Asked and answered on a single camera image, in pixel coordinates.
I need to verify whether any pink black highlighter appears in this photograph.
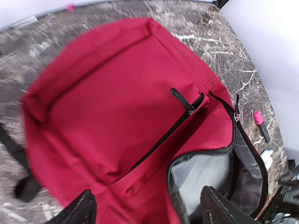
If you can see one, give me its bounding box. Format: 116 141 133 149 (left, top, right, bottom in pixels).
254 111 271 143

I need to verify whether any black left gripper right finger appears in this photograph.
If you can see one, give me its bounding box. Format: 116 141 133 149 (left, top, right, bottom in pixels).
200 186 259 224

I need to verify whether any yellow pink pastel highlighter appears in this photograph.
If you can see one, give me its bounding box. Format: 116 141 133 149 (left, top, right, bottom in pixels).
264 157 273 171

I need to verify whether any red student backpack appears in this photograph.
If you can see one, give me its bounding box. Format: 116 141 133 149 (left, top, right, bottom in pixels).
22 18 268 224

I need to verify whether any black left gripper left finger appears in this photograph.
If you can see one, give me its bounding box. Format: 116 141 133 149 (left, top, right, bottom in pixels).
46 189 97 224

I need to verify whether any purple cap marker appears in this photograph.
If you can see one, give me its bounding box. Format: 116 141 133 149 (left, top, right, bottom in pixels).
260 149 274 163

